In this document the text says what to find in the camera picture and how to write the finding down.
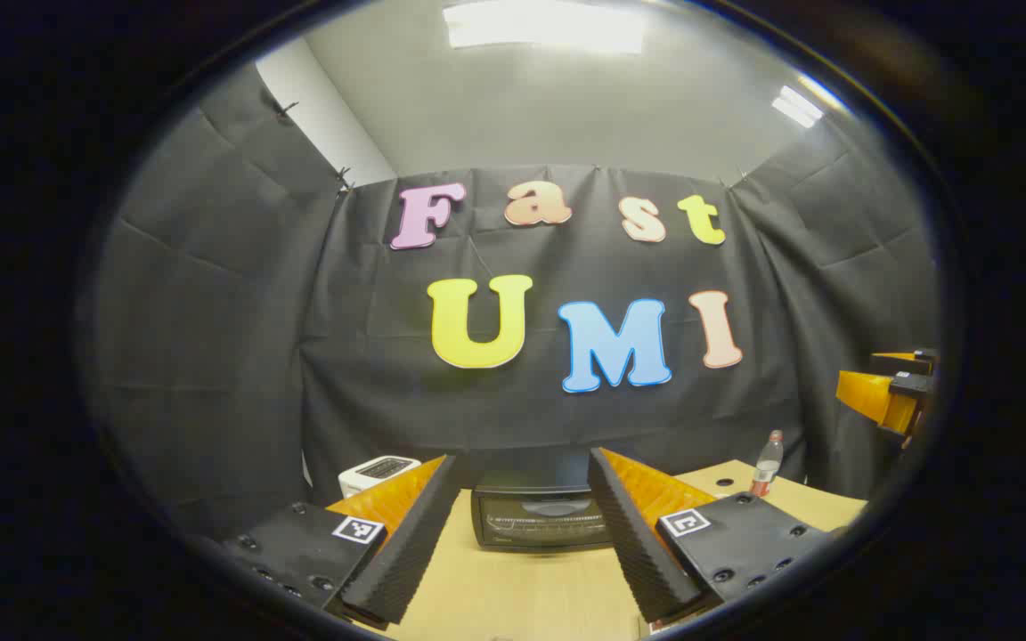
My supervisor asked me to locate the large ceiling light panel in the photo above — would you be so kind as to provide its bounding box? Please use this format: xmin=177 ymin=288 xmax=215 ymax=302
xmin=442 ymin=0 xmax=647 ymax=54

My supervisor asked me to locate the black electric oven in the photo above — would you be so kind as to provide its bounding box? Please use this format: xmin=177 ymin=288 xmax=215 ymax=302
xmin=470 ymin=445 xmax=614 ymax=553

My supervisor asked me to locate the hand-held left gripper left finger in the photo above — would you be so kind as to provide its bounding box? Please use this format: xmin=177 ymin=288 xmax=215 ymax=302
xmin=210 ymin=454 xmax=459 ymax=626

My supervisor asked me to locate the small ceiling light panel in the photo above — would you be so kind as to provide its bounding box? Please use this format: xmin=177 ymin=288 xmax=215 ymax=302
xmin=771 ymin=85 xmax=826 ymax=130

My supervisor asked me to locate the clear plastic water bottle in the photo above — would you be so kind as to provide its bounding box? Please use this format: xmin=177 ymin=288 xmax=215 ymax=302
xmin=750 ymin=430 xmax=785 ymax=498

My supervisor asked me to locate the black backdrop cloth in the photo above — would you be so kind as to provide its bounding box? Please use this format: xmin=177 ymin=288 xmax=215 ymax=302
xmin=90 ymin=67 xmax=941 ymax=535

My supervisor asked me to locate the white toaster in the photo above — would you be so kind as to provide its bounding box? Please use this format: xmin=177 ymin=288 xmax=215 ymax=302
xmin=338 ymin=455 xmax=422 ymax=499

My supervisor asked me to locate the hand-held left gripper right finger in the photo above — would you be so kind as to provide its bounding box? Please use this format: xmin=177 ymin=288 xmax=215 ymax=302
xmin=587 ymin=447 xmax=835 ymax=624

